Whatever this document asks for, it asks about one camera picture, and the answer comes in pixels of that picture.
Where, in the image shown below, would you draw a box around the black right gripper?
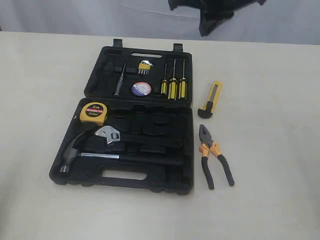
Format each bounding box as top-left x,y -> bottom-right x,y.
168,0 -> 266,37

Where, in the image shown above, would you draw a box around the yellow utility knife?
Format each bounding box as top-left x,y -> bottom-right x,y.
197,81 -> 222,119

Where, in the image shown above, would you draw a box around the black electrical tape roll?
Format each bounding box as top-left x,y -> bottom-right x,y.
131,82 -> 152,97

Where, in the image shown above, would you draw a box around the orange black combination pliers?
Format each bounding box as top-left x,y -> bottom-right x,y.
199,124 -> 235,190

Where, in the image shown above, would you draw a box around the yellow 2m tape measure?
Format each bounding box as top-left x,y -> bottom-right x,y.
79,102 -> 108,127

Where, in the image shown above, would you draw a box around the black plastic tool case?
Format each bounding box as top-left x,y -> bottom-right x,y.
49,39 -> 194,195

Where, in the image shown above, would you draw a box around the right yellow black screwdriver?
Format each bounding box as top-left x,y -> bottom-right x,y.
178,59 -> 188,100

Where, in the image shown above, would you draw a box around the small yellow black screwdriver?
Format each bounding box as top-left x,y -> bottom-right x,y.
160,63 -> 167,96

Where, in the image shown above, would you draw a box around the middle yellow black screwdriver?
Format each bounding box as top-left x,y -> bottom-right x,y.
168,59 -> 177,100

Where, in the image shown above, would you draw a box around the hex key set yellow holder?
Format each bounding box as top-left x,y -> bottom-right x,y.
137,60 -> 153,75

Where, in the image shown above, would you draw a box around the chrome adjustable wrench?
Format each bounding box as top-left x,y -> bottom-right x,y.
94,125 -> 183,148

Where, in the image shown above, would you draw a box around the clear handle tester screwdriver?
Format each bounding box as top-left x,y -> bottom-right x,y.
114,61 -> 127,96

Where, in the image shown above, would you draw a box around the claw hammer black handle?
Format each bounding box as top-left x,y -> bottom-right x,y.
60,132 -> 184,173

